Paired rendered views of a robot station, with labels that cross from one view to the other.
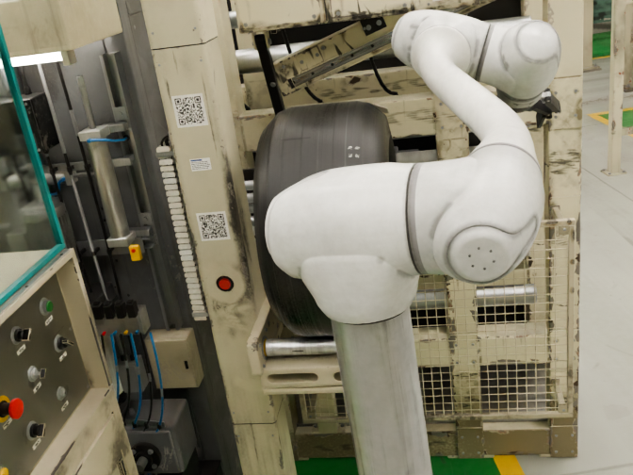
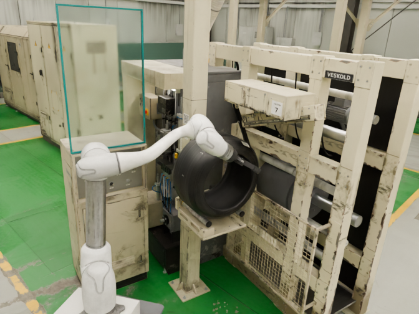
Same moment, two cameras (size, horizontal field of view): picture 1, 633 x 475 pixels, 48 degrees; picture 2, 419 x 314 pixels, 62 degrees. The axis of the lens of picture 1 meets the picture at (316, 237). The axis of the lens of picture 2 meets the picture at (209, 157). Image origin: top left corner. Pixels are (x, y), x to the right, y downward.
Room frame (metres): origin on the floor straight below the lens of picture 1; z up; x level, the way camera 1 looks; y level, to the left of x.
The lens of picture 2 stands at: (0.06, -1.59, 2.15)
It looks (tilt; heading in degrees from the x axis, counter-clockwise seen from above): 21 degrees down; 45
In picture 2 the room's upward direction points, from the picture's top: 3 degrees clockwise
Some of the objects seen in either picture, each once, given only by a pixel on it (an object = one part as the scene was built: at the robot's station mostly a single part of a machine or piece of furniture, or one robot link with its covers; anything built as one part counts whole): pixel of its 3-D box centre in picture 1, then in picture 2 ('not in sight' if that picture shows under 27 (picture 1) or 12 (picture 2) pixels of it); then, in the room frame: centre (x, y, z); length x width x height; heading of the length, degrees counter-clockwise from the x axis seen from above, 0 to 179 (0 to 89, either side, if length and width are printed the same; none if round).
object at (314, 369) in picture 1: (332, 367); (195, 220); (1.54, 0.01, 0.84); 0.36 x 0.09 x 0.06; 79
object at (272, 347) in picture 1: (330, 344); (196, 212); (1.54, 0.00, 0.90); 0.35 x 0.05 x 0.05; 79
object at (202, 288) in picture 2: not in sight; (189, 285); (1.70, 0.24, 0.02); 0.27 x 0.27 x 0.04; 79
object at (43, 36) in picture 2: not in sight; (73, 86); (2.55, 4.20, 1.05); 1.61 x 0.73 x 2.10; 92
